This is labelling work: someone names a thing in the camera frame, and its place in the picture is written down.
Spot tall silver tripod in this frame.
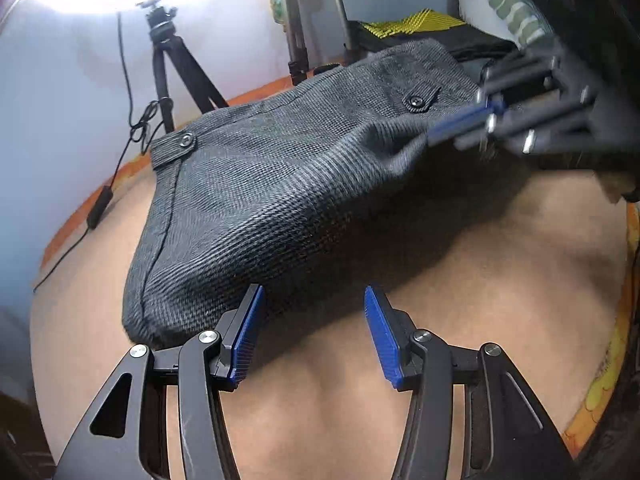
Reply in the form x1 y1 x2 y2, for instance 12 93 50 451
282 0 360 86

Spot small black tripod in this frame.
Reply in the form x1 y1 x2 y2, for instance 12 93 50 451
139 0 229 133

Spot green striped pillow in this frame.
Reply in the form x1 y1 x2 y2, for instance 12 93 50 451
458 0 553 48

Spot grey checked short pants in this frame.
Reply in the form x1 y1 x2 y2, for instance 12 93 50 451
122 39 477 348

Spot black power cable with adapter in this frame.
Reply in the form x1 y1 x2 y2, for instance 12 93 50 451
31 12 174 295

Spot black and yellow folded garment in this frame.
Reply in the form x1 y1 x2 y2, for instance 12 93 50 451
348 9 518 63

